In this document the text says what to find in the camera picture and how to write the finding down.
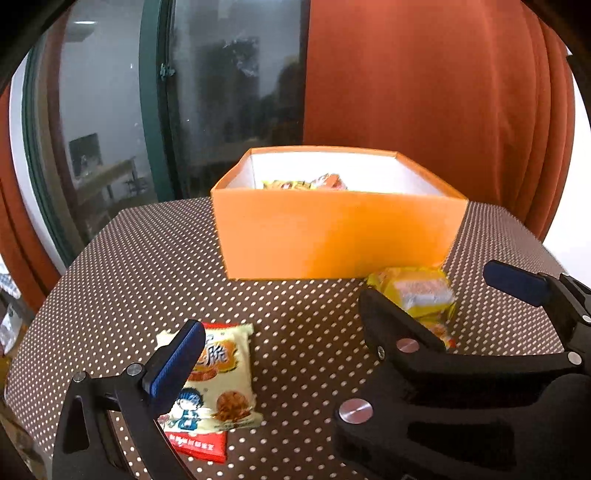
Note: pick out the cream biscuit snack packet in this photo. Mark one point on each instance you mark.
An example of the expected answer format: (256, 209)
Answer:
(217, 395)

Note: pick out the brown polka dot tablecloth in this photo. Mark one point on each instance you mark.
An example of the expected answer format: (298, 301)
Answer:
(154, 267)

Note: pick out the green framed glass door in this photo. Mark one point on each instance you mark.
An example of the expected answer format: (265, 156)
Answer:
(121, 104)

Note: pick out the yellow honey butter chip bag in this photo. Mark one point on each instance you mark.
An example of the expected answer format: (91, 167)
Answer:
(286, 185)

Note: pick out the red snack packet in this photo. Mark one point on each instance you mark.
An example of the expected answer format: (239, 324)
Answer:
(200, 446)

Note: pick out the yellow cake snack packet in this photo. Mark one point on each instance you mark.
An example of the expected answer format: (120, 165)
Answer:
(425, 294)

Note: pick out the orange curtain right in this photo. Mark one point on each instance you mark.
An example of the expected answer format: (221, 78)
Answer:
(478, 92)

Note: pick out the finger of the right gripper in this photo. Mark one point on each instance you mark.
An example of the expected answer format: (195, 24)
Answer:
(391, 333)
(565, 300)

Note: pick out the orange snack packet in box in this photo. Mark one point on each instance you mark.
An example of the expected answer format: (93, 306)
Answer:
(328, 182)

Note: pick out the orange curtain left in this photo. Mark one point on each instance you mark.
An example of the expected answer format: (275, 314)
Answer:
(22, 252)

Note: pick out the orange cardboard box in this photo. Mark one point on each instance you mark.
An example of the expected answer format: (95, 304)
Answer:
(394, 213)

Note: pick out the orange curtain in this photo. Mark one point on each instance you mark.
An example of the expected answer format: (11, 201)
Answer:
(22, 252)
(478, 92)

